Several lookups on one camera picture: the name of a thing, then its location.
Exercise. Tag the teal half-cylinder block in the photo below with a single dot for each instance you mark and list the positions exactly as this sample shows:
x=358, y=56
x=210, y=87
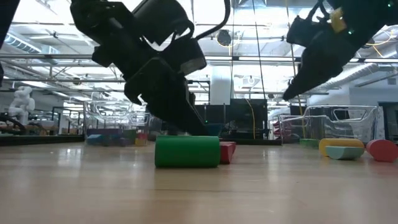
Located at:
x=345, y=153

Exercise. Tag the white column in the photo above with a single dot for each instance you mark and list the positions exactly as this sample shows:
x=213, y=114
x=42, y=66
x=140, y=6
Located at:
x=221, y=84

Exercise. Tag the black overhead rig frame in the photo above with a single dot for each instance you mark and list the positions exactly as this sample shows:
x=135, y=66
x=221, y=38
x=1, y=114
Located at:
x=202, y=81

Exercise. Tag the dark blue long block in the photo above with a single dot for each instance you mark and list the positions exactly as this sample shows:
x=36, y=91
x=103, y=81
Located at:
x=104, y=132

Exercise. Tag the black panel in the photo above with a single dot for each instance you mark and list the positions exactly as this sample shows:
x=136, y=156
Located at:
x=239, y=118

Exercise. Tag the red cylinder block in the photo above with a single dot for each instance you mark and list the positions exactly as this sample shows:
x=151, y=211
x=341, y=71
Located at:
x=384, y=151

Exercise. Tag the silver ventilation duct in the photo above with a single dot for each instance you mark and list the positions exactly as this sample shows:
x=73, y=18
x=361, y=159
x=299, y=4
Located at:
x=357, y=73

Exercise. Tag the teal long block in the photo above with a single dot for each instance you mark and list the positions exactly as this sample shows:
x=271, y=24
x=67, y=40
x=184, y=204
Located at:
x=130, y=134

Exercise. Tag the long ceiling light rail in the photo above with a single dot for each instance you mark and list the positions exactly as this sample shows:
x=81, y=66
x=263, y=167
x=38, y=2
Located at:
x=46, y=56

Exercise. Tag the red rectangular block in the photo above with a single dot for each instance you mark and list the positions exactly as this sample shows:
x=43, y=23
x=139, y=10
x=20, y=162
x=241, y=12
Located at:
x=227, y=152

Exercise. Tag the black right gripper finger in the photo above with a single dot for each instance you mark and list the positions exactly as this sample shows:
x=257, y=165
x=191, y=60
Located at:
x=308, y=81

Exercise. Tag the yellow tape band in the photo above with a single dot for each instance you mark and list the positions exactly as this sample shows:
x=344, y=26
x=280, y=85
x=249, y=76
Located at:
x=338, y=20

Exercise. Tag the green cylinder block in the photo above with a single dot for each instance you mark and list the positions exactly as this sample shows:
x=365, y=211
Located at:
x=186, y=151

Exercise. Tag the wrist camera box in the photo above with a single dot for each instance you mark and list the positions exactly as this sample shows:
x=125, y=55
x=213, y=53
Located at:
x=186, y=59
x=301, y=31

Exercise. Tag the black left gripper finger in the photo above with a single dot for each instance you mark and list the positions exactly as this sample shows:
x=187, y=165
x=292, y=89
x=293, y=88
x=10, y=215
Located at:
x=180, y=118

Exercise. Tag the clear plastic bin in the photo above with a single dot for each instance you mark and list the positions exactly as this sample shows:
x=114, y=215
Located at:
x=93, y=109
x=357, y=130

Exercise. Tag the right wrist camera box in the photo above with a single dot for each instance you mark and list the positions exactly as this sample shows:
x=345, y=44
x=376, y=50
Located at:
x=301, y=31

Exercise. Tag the small green block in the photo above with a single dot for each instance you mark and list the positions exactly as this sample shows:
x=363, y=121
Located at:
x=309, y=143

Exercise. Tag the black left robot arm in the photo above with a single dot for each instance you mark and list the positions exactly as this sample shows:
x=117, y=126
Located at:
x=109, y=31

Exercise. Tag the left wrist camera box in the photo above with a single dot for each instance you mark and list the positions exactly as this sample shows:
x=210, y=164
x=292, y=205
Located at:
x=186, y=59

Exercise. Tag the red long block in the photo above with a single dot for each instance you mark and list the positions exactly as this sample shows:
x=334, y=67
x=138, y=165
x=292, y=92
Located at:
x=142, y=136

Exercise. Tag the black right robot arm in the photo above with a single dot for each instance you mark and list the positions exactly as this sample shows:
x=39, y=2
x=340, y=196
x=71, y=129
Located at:
x=370, y=18

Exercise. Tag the white robot figure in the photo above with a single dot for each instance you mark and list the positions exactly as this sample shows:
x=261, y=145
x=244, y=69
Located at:
x=21, y=102

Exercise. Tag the red stacked bins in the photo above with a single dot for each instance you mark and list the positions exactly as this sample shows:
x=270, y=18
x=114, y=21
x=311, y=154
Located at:
x=276, y=129

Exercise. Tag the black partition wall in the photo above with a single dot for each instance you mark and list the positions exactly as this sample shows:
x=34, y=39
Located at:
x=217, y=115

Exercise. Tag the yellow cylinder block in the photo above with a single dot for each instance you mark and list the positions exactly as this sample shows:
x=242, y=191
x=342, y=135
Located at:
x=342, y=142

